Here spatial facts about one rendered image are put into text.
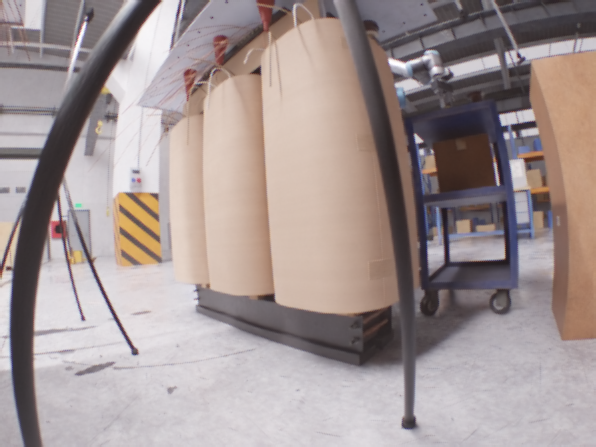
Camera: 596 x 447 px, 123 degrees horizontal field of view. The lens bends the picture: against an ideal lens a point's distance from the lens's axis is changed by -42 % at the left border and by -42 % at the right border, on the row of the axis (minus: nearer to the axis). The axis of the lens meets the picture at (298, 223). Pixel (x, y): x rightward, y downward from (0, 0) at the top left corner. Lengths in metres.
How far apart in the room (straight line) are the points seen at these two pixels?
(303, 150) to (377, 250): 0.33
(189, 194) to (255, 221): 0.51
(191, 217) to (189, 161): 0.28
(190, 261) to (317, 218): 0.85
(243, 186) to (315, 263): 0.44
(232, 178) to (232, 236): 0.21
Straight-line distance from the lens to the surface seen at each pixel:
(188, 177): 1.43
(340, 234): 0.68
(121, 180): 6.05
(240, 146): 1.05
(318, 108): 0.76
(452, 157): 1.45
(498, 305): 1.30
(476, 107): 1.29
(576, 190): 1.00
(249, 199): 1.00
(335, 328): 0.91
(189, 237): 1.40
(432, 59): 1.65
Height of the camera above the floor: 0.42
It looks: 2 degrees up
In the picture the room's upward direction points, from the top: 4 degrees counter-clockwise
